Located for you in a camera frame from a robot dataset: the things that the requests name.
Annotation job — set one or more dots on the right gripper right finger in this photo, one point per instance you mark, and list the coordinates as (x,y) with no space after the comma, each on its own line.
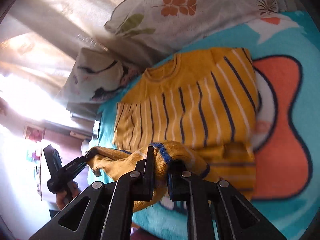
(217,210)

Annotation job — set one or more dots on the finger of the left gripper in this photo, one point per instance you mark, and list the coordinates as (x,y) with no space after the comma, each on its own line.
(90,154)

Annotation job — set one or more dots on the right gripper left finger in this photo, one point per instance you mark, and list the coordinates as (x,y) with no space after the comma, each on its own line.
(104,211)

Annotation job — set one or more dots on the yellow striped knit sweater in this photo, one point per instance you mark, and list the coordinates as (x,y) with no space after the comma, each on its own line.
(200,108)

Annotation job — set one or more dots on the person left hand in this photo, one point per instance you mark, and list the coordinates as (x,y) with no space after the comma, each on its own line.
(61,197)

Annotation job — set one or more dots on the framed pink picture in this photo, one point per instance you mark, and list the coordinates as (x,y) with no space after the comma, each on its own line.
(34,133)

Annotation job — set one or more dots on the white girl print pillow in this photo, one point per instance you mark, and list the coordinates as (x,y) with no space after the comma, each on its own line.
(96,77)

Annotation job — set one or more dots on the beige embroidered curtain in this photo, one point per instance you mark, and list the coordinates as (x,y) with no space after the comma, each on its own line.
(40,40)

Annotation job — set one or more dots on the white floral leaf pillow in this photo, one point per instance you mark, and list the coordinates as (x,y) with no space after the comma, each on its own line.
(169,25)

